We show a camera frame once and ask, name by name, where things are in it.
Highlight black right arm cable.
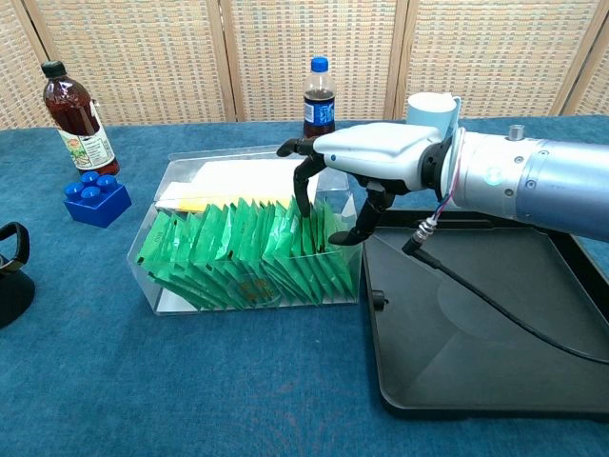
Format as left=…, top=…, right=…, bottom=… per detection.
left=402, top=189, right=609, bottom=367

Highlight black cast iron teapot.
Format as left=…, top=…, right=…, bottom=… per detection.
left=0, top=221, right=37, bottom=329

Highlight black square plastic tray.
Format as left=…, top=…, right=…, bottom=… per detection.
left=361, top=208, right=609, bottom=424

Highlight blue toy building brick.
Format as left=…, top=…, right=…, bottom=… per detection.
left=63, top=171, right=133, bottom=229

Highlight woven wicker folding screen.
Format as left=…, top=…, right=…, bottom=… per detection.
left=0, top=0, right=609, bottom=130

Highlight white and yellow flat box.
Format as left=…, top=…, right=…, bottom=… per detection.
left=155, top=159, right=324, bottom=213

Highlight clear box of green packets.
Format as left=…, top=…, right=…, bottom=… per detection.
left=126, top=145, right=365, bottom=316

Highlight dark brown glass bottle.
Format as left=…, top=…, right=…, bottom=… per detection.
left=40, top=60, right=121, bottom=177

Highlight green tea packets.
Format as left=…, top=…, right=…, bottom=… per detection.
left=135, top=195, right=357, bottom=310

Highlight white pitcher with handle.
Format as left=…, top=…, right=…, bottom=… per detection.
left=404, top=92, right=463, bottom=132

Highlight blue table cloth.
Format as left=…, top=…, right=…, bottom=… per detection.
left=0, top=113, right=609, bottom=457

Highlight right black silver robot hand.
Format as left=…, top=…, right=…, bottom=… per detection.
left=276, top=122, right=452, bottom=248

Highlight cola bottle blue cap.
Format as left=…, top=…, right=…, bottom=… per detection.
left=303, top=56, right=337, bottom=140

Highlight green packet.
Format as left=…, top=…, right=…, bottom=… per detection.
left=304, top=199, right=342, bottom=256

